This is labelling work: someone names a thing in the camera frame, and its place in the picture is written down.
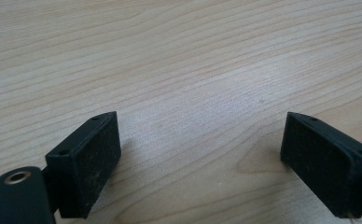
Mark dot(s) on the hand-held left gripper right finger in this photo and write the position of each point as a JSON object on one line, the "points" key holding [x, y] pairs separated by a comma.
{"points": [[322, 165]]}

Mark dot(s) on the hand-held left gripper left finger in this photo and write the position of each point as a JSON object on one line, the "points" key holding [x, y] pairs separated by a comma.
{"points": [[86, 161]]}

